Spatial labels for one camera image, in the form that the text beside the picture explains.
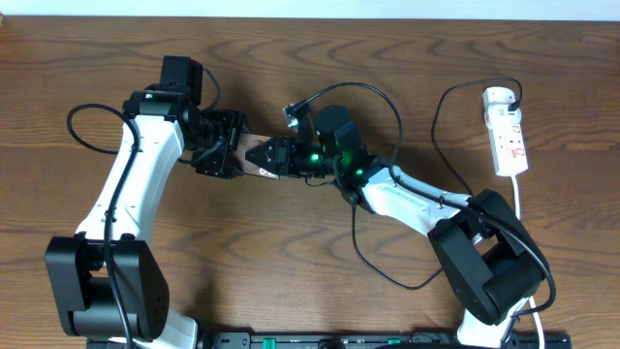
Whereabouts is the black USB charging cable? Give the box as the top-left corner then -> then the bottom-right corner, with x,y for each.
304,77 -> 524,292

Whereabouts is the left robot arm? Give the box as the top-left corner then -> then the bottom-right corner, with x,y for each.
45,85 -> 248,348

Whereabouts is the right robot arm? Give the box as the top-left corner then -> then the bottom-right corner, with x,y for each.
244,105 -> 551,348

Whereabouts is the white USB charger adapter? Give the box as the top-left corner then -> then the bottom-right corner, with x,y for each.
482,86 -> 516,109

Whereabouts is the white power strip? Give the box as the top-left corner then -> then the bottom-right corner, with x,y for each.
484,104 -> 528,177

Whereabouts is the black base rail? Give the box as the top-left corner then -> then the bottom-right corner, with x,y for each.
193,331 -> 573,349

